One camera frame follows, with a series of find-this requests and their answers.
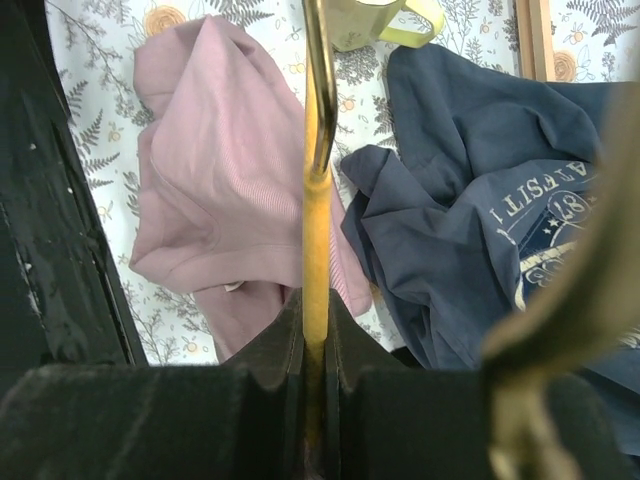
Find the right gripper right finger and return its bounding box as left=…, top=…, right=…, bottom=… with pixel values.
left=324, top=292, right=638, bottom=479

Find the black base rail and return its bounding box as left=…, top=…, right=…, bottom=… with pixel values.
left=1, top=1, right=146, bottom=386

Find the pink tank top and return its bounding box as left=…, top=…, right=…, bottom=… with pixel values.
left=128, top=14, right=374, bottom=364

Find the blue printed tank top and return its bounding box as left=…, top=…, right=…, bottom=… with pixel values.
left=341, top=44, right=615, bottom=370

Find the yellow hanger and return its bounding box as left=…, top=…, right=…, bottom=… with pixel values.
left=301, top=1, right=639, bottom=479

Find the yellow green mug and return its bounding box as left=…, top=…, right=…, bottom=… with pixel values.
left=325, top=0, right=445, bottom=52

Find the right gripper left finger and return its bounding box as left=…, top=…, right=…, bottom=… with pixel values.
left=1, top=292, right=304, bottom=479

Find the wooden clothes rack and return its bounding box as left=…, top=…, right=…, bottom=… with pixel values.
left=515, top=0, right=556, bottom=82

